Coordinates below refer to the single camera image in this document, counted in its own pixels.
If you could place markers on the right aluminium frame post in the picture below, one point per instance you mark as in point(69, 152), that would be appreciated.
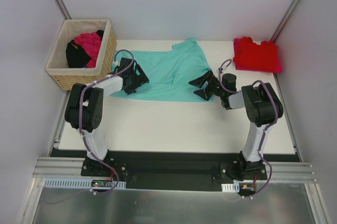
point(285, 19)

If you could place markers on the black t shirt in basket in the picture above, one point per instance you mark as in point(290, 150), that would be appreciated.
point(76, 56)

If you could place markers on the left white cable duct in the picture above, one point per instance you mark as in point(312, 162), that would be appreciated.
point(71, 183)

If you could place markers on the wicker basket with liner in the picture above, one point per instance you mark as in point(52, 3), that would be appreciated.
point(57, 66)

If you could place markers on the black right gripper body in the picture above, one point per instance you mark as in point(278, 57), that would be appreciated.
point(209, 86)

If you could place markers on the white cable duct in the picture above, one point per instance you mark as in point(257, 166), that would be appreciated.
point(71, 183)
point(234, 187)

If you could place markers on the magenta t shirt in basket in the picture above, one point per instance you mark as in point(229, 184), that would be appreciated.
point(91, 43)

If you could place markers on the right white cable duct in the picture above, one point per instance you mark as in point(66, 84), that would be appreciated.
point(234, 187)

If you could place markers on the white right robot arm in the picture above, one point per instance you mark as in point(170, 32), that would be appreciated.
point(263, 109)

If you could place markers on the red t shirt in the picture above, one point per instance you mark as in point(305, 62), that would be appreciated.
point(256, 55)

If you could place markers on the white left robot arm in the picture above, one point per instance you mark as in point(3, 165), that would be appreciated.
point(84, 110)

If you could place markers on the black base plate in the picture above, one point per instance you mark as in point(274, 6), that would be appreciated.
point(172, 170)

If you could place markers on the teal t shirt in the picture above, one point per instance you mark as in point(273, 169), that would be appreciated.
point(169, 73)

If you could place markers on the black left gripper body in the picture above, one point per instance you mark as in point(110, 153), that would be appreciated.
point(135, 77)

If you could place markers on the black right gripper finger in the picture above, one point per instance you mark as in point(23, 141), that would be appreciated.
point(200, 81)
point(206, 93)

